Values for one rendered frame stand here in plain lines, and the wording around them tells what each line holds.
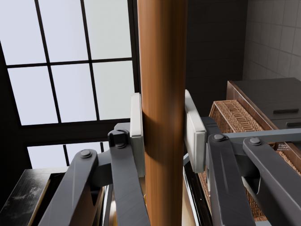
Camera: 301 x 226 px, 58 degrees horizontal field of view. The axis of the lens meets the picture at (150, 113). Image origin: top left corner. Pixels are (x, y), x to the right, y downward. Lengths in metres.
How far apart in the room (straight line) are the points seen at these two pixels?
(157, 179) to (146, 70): 0.08
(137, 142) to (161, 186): 0.06
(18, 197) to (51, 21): 1.89
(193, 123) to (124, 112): 3.14
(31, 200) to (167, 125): 1.81
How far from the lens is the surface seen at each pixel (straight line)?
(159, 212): 0.23
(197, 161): 0.17
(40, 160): 3.80
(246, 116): 1.63
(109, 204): 1.56
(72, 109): 3.37
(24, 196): 2.02
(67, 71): 3.25
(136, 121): 0.17
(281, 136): 1.29
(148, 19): 0.16
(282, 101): 1.77
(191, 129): 0.16
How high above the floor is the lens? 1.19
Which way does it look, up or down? 1 degrees down
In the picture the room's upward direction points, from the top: 94 degrees counter-clockwise
